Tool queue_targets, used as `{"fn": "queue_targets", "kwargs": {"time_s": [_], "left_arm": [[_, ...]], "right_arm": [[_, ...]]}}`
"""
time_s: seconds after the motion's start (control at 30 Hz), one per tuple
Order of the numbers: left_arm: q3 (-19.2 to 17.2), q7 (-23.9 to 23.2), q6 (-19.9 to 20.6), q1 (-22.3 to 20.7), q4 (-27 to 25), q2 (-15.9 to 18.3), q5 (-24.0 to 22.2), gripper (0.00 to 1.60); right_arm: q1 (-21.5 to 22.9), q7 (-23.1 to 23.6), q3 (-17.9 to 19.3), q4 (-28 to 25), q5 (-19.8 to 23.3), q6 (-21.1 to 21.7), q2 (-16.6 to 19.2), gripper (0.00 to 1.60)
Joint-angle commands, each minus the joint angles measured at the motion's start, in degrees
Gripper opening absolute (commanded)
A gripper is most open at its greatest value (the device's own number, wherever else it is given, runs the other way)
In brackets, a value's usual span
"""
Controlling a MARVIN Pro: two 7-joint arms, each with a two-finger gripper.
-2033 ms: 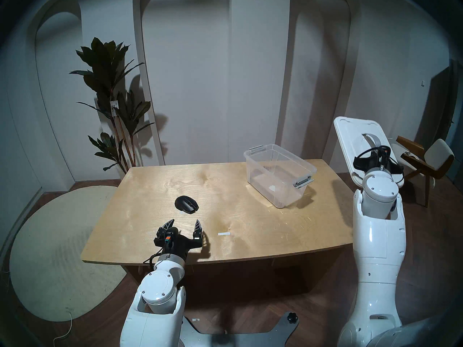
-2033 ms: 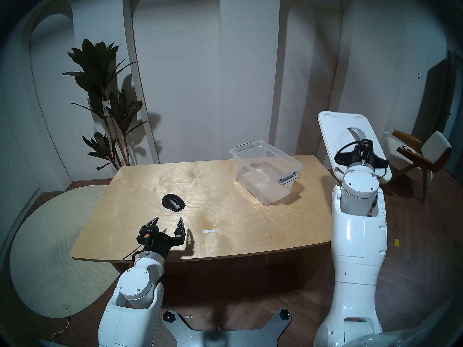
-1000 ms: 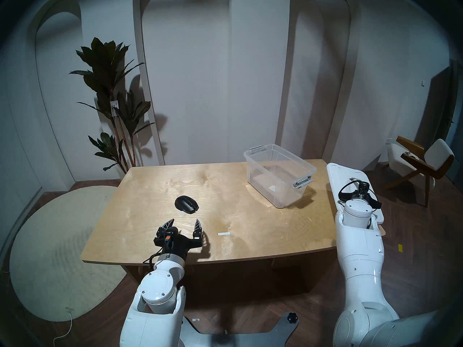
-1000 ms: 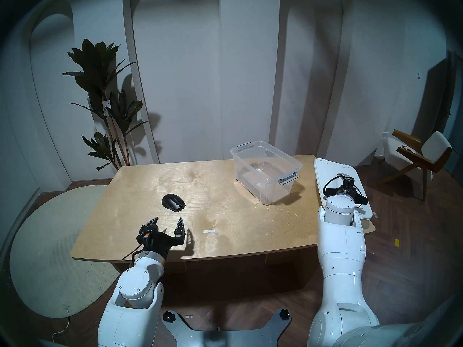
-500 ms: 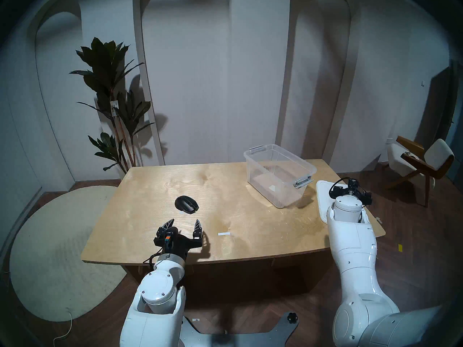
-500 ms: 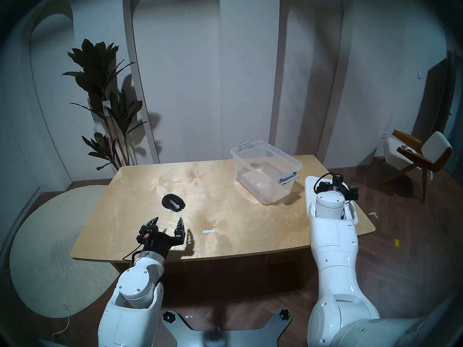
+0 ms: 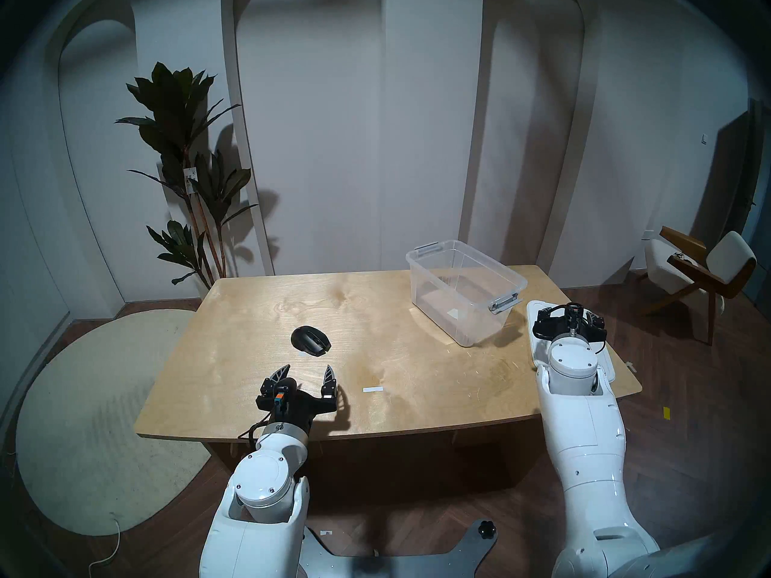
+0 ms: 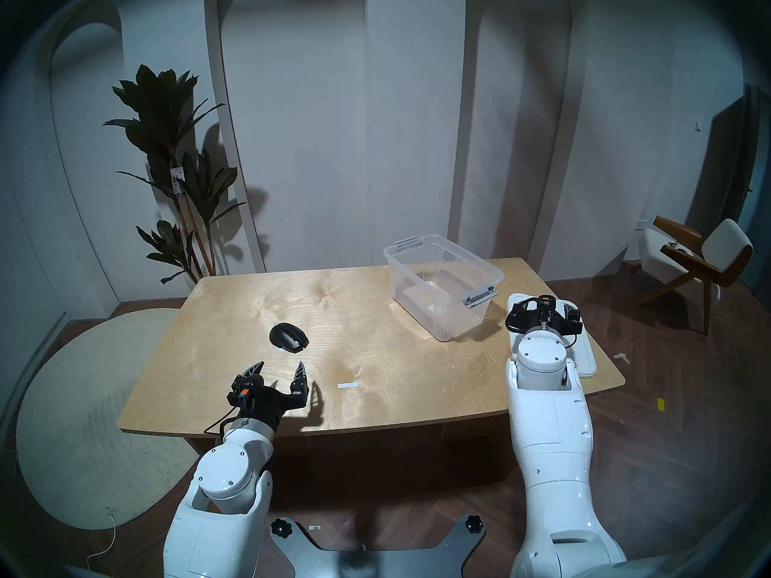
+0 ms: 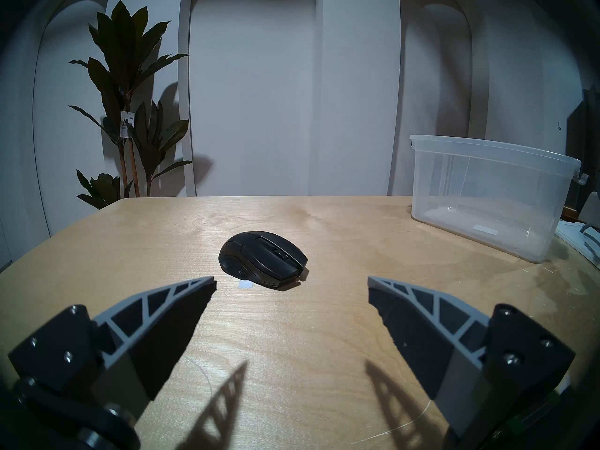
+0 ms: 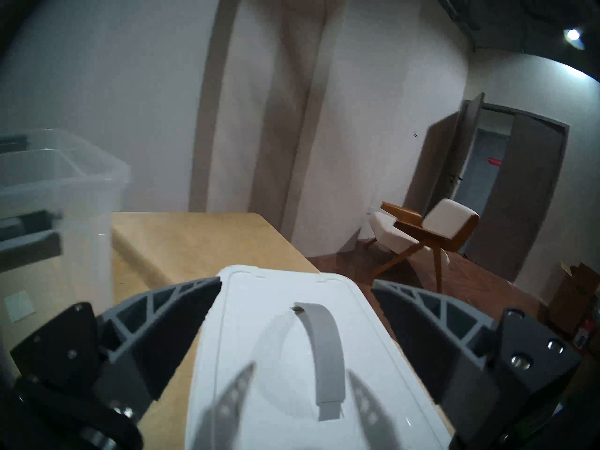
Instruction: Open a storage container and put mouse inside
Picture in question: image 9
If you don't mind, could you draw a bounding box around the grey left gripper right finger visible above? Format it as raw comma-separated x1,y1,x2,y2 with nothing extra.
367,276,576,440

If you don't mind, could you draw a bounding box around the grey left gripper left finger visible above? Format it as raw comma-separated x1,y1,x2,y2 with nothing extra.
8,276,218,426

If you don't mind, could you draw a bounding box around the black computer mouse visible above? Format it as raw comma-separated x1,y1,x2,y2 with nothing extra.
218,231,309,290

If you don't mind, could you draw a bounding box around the white lid with grey handle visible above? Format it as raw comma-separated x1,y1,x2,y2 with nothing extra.
555,219,600,270

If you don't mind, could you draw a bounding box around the clear plastic storage container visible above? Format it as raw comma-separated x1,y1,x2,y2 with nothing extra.
409,134,589,264

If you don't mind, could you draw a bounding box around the light wooden table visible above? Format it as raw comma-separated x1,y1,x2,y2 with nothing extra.
0,195,600,450

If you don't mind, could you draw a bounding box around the white wooden armchair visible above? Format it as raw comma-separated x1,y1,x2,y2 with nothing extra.
580,191,600,227

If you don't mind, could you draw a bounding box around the dark grey door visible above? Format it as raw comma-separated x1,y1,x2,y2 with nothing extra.
565,86,600,210

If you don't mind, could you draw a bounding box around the tall dark green plant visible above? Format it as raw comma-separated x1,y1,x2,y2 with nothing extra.
68,0,194,210

